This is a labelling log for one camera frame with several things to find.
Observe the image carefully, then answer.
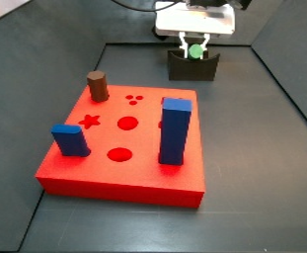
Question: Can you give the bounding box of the brown hexagonal peg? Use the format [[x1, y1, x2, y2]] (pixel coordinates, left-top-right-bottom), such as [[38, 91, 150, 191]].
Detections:
[[87, 70, 110, 102]]

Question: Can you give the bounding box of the short blue rounded block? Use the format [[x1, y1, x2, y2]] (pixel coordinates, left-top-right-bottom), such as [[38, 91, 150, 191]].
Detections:
[[51, 125, 91, 157]]

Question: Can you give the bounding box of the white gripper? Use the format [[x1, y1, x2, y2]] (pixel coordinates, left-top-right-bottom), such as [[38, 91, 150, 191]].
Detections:
[[154, 1, 235, 59]]

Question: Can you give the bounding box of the green cylinder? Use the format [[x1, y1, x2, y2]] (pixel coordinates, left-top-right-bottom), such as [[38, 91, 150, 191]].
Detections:
[[189, 43, 203, 59]]

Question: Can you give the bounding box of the tall blue rectangular block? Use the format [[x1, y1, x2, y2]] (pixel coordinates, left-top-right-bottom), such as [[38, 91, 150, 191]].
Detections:
[[159, 98, 193, 165]]

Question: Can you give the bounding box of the black curved cradle stand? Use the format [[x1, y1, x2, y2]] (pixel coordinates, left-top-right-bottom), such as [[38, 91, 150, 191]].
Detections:
[[167, 50, 221, 81]]

